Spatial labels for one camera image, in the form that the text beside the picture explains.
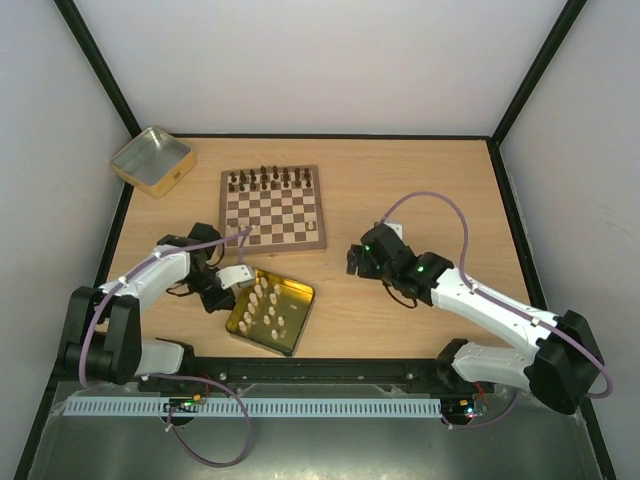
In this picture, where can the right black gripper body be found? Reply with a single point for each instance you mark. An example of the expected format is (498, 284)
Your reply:
(361, 259)

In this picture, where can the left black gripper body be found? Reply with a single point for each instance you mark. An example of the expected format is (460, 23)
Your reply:
(197, 280)

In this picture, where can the gold tin with white pieces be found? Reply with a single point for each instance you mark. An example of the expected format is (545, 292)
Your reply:
(272, 312)

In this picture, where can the wooden chess board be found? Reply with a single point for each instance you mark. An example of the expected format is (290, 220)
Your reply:
(282, 205)

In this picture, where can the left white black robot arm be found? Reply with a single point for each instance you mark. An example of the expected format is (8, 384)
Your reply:
(102, 339)

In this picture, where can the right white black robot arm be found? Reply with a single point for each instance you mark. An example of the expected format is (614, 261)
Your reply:
(553, 357)

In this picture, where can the empty gold square tin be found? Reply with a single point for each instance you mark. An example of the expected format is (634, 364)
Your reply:
(153, 162)

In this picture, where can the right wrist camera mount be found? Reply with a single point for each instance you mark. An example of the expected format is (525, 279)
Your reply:
(396, 227)

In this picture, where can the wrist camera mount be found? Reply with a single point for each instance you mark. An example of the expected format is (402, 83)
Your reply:
(396, 227)
(240, 275)

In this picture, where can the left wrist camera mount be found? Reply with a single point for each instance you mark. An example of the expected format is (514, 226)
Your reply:
(240, 275)

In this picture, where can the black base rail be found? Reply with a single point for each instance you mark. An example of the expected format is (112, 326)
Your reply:
(409, 375)

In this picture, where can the slotted grey cable duct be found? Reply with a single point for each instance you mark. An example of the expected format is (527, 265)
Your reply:
(255, 407)

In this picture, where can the black frame post left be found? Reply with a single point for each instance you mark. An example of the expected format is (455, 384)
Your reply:
(85, 40)

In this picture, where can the black frame post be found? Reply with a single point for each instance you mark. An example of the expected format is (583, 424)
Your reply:
(85, 40)
(552, 43)

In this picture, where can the black frame post right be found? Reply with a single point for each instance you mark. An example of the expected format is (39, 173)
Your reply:
(552, 43)

